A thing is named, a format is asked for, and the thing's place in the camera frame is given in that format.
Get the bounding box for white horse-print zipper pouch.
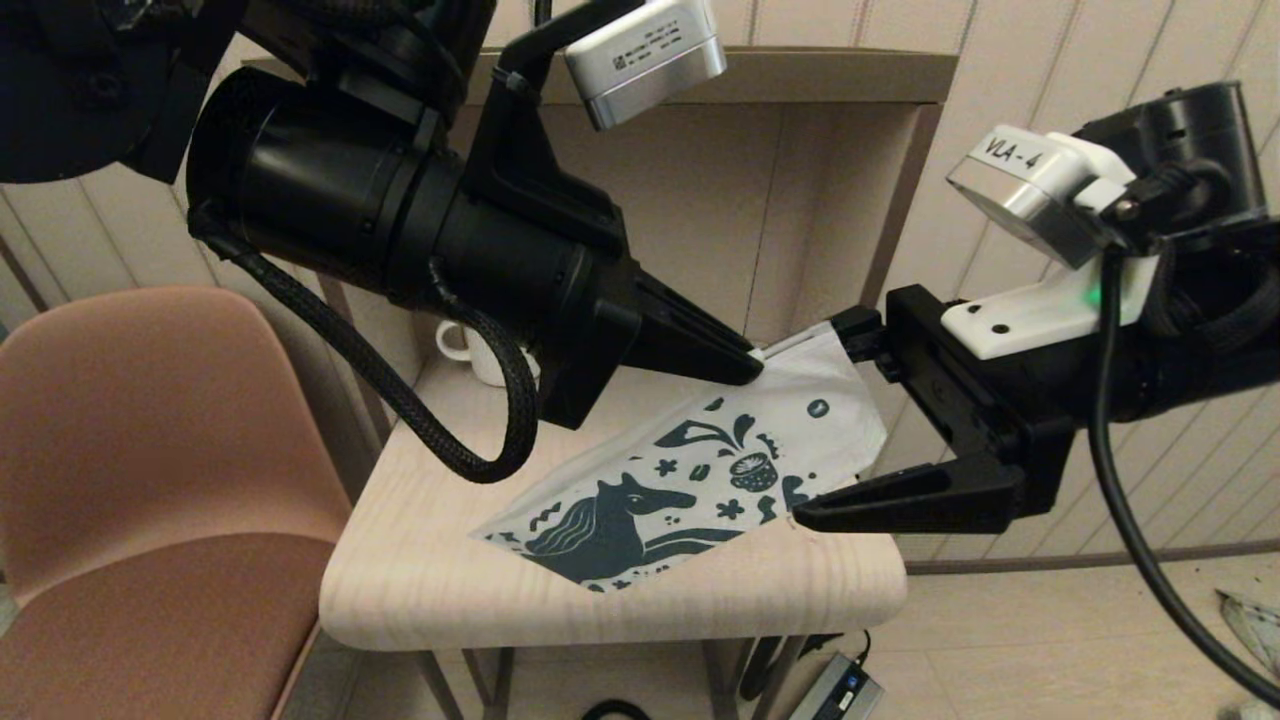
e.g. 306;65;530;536
470;320;889;593

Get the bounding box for black right camera cable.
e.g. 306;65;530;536
1088;160;1280;706

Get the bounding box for grey power adapter brick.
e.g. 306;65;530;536
790;652;885;720

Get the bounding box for brown pink upholstered chair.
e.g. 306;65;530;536
0;285;353;720

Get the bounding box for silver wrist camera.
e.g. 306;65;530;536
945;125;1141;269
563;0;728;131

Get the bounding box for dark metal table legs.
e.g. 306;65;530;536
418;638;806;720

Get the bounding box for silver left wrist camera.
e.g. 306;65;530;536
563;0;728;131

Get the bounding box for grey crumpled floor debris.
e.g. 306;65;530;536
1214;590;1280;681

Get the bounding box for black floor power cable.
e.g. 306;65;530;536
738;628;871;703

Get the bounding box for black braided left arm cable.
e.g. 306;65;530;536
190;210;541;485

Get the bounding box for light wood shelf desk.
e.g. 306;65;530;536
242;47;961;501

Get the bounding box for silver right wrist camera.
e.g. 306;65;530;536
945;125;1141;269

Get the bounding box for white right camera bracket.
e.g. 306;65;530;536
940;135;1161;361

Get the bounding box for white ribbed ceramic mug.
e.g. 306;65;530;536
435;320;543;388

